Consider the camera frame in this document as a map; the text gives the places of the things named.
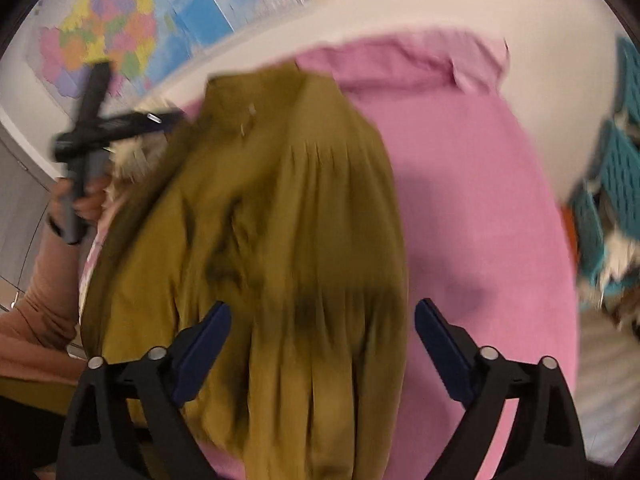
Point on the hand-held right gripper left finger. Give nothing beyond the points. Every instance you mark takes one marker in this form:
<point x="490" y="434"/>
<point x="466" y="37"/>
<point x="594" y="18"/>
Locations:
<point x="202" y="352"/>

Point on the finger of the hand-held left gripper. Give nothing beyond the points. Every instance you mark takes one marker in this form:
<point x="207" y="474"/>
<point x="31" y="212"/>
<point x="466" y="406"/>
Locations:
<point x="142" y="122"/>

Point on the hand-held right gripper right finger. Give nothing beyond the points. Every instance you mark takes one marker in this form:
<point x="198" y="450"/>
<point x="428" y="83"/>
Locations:
<point x="440" y="350"/>

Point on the olive green coat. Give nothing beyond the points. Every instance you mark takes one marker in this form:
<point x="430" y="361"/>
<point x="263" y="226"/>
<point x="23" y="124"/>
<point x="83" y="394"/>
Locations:
<point x="280" y="240"/>

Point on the person's left forearm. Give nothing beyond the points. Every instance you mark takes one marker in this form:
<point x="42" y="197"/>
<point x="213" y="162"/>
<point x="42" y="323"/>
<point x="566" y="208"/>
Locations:
<point x="35" y="305"/>

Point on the person's left hand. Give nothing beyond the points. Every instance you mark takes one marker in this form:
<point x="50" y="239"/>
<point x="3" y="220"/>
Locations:
<point x="92" y="200"/>

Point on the cream pillow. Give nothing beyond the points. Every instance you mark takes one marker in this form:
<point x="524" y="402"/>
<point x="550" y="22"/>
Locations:
<point x="135" y="162"/>

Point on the grey cabinet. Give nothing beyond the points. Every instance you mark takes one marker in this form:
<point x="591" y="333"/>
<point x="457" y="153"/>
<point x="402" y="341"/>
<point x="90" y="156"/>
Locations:
<point x="22" y="210"/>

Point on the pink white patterned cloth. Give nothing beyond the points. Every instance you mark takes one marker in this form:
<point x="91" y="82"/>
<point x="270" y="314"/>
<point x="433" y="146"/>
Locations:
<point x="96" y="255"/>

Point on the pink bed sheet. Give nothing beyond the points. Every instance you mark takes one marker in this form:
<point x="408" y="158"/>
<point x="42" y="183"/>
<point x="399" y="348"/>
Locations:
<point x="475" y="210"/>

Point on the teal plastic basket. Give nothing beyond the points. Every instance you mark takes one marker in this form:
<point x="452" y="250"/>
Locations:
<point x="629" y="80"/>
<point x="617" y="175"/>

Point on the colourful wall map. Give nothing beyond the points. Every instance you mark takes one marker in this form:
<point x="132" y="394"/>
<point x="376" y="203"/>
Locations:
<point x="107" y="25"/>

